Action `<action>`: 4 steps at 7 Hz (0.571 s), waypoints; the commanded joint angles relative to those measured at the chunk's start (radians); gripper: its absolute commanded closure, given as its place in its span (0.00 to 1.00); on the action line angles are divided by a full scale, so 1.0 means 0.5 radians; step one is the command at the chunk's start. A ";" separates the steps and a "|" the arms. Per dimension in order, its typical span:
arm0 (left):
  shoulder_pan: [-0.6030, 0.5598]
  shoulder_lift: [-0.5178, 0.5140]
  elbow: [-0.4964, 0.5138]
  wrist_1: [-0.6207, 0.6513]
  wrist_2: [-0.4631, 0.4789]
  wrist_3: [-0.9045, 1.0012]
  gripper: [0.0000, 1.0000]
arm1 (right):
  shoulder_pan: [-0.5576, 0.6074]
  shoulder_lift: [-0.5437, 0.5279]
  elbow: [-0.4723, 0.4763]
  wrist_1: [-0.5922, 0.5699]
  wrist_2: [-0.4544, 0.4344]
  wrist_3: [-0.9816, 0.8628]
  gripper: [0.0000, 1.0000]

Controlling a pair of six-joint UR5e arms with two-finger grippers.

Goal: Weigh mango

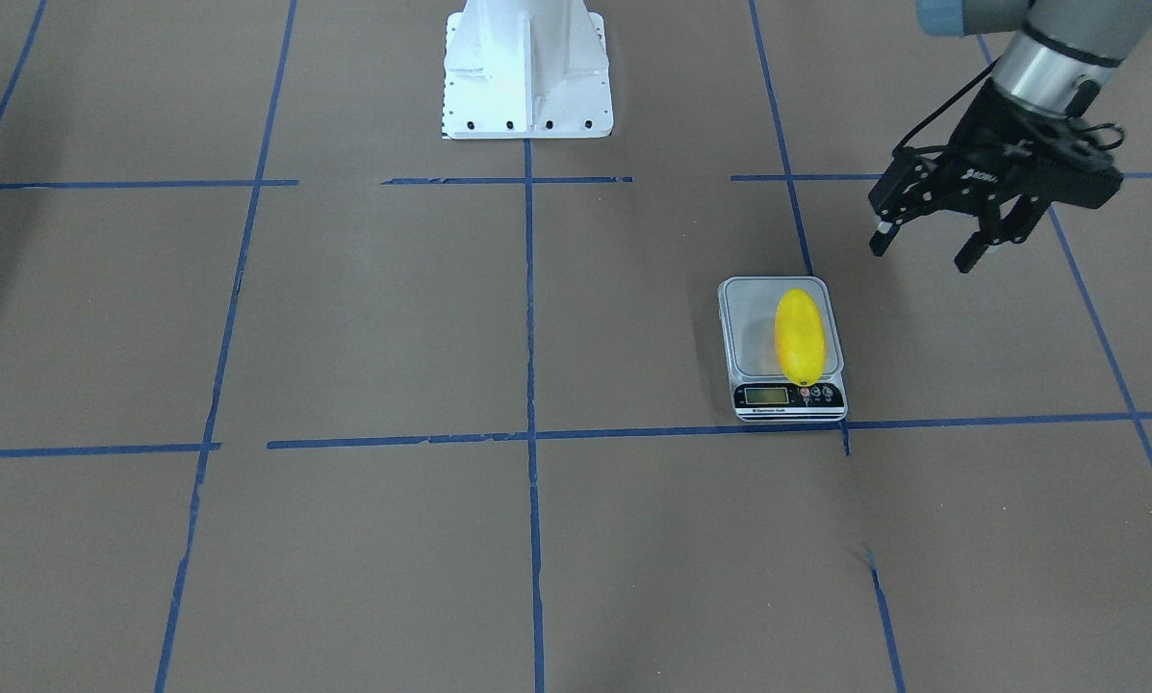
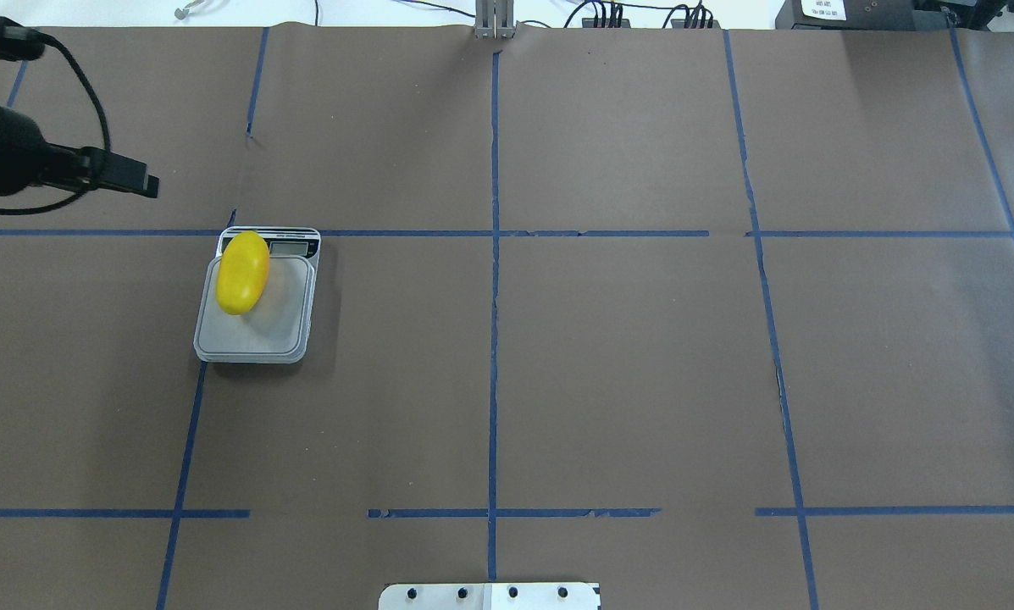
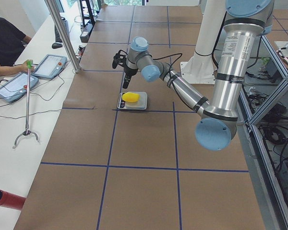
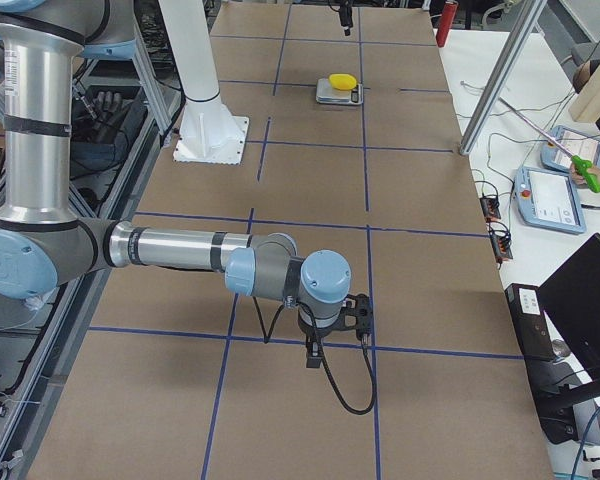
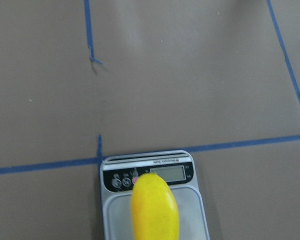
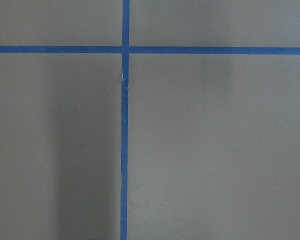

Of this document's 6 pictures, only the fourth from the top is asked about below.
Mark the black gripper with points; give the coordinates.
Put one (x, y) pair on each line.
(316, 334)
(344, 15)

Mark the yellow mango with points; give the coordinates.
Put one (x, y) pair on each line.
(342, 81)

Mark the green handled reacher grabber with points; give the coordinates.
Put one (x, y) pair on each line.
(581, 164)

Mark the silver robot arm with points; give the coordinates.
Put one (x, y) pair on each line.
(43, 244)

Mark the silver digital kitchen scale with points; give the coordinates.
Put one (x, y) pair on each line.
(325, 94)

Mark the red cylinder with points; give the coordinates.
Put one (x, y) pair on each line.
(446, 20)

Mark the brown paper table cover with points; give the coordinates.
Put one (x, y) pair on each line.
(352, 148)

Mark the black box with label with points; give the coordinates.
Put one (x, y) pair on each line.
(530, 323)

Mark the upper orange black connector module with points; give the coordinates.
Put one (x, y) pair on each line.
(489, 201)

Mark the wooden board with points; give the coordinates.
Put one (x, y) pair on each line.
(586, 106)

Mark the black monitor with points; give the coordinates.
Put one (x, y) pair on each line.
(571, 298)

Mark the far blue teach pendant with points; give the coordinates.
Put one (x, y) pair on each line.
(585, 146)

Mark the blue teach pendant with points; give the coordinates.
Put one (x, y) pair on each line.
(548, 199)
(585, 146)

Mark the near blue teach pendant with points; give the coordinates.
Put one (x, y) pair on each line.
(548, 199)

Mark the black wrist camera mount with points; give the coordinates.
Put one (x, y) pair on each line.
(356, 315)

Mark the aluminium frame post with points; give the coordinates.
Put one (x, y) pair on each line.
(510, 52)

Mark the white camera pillar with base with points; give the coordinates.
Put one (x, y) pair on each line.
(208, 132)

